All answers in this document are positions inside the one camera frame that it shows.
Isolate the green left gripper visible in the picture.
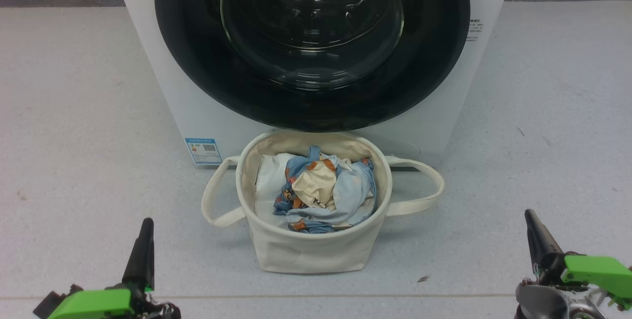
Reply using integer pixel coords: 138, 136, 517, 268
47, 218, 181, 319

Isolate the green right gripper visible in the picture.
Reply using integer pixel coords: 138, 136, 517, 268
524, 209, 632, 310

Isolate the blue bear-print garment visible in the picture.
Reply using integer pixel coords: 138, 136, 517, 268
273, 145, 376, 234

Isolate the pale blue garment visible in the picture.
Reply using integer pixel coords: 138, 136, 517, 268
286, 161, 377, 231

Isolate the washing machine glass door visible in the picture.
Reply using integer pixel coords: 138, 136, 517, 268
154, 0, 471, 133

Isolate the white front-load washing machine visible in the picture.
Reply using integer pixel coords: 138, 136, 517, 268
109, 0, 517, 167

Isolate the blue energy label sticker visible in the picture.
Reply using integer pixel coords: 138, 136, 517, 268
184, 137, 223, 165

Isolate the white cloth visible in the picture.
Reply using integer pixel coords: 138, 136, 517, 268
255, 153, 297, 226

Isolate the cream canvas laundry basket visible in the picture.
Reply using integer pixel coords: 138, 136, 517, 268
201, 130, 445, 274

